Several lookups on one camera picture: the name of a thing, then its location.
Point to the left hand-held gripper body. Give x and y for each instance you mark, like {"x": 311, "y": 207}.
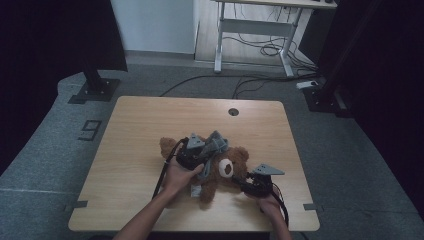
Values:
{"x": 190, "y": 157}

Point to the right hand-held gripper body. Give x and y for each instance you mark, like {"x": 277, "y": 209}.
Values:
{"x": 263, "y": 185}

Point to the brown teddy bear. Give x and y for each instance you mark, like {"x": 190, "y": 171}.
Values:
{"x": 237, "y": 156}

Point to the person's right hand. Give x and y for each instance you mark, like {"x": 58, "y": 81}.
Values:
{"x": 268, "y": 204}

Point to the person's left hand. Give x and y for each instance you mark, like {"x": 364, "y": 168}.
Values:
{"x": 178, "y": 178}

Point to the grey tape strip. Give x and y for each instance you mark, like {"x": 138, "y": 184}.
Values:
{"x": 311, "y": 206}
{"x": 78, "y": 204}

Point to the white power strip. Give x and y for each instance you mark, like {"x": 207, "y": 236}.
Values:
{"x": 306, "y": 84}

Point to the black stand with slanted pole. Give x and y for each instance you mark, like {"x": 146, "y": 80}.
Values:
{"x": 328, "y": 96}

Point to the black stand with square base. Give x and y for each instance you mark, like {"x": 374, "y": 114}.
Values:
{"x": 96, "y": 90}

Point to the black curtain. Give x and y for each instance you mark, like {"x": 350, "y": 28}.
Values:
{"x": 50, "y": 66}
{"x": 393, "y": 100}

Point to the white metal frame desk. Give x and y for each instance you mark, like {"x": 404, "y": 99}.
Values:
{"x": 256, "y": 27}

